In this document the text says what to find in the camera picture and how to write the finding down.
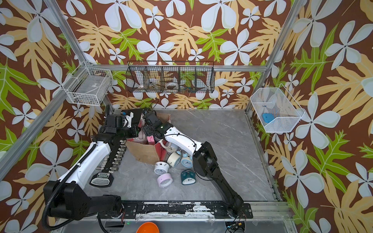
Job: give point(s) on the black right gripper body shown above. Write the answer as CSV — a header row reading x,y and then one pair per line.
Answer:
x,y
148,130

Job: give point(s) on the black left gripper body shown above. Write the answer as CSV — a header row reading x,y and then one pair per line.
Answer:
x,y
127,133

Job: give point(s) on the clear round alarm clock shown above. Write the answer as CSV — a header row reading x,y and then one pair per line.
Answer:
x,y
171,147

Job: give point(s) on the burlap red Christmas canvas bag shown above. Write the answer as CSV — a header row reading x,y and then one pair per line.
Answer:
x,y
144,152

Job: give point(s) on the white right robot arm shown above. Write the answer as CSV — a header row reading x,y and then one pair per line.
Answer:
x,y
204,159

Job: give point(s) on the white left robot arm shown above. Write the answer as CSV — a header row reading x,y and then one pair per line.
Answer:
x,y
65,199

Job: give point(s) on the cream round alarm clock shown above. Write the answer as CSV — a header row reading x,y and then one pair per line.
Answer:
x,y
174,159

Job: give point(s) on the white round alarm clock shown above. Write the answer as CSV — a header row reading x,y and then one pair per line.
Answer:
x,y
161,168

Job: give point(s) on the lilac round alarm clock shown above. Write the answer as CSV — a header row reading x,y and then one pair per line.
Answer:
x,y
164,180

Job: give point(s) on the dark green alarm clock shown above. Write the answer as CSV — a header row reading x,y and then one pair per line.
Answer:
x,y
188,177

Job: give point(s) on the orange bowl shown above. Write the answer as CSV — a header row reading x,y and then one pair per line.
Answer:
x,y
148,227

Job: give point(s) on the blue object in basket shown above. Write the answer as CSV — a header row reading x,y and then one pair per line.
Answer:
x,y
268,117

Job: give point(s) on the white wire basket left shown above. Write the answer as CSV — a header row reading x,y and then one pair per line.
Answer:
x,y
88,85

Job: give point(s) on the white wire basket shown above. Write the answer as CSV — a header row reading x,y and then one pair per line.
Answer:
x,y
280,102
88,85

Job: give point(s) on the black wire wall basket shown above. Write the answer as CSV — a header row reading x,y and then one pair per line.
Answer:
x,y
170,76

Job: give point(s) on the white wire basket right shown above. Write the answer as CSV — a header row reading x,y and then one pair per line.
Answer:
x,y
280,102

